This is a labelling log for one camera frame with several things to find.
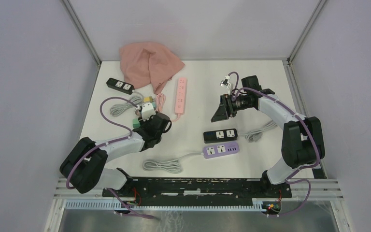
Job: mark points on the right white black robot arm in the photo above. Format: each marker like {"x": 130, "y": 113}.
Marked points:
{"x": 302, "y": 144}

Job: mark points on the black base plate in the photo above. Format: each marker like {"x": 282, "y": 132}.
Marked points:
{"x": 170, "y": 191}

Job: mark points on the purple power strip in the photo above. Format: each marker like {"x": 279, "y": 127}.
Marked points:
{"x": 219, "y": 150}

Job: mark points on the pink power strip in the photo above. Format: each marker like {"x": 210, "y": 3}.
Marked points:
{"x": 180, "y": 97}

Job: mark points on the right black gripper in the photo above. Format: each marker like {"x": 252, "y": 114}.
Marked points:
{"x": 225, "y": 109}

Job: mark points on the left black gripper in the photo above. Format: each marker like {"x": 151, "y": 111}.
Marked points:
{"x": 145, "y": 123}

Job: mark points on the yellow plug adapter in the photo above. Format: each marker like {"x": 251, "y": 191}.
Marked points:
{"x": 148, "y": 99}

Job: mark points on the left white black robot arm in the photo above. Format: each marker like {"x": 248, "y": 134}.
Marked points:
{"x": 84, "y": 167}

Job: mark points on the green adapter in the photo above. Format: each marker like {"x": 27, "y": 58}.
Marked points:
{"x": 136, "y": 123}

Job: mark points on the white cable duct rail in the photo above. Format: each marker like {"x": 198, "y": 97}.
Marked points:
{"x": 116, "y": 205}

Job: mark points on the pink cloth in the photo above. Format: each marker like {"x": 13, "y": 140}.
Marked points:
{"x": 148, "y": 63}

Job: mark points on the black power strip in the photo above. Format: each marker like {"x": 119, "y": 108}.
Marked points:
{"x": 120, "y": 86}
{"x": 220, "y": 136}

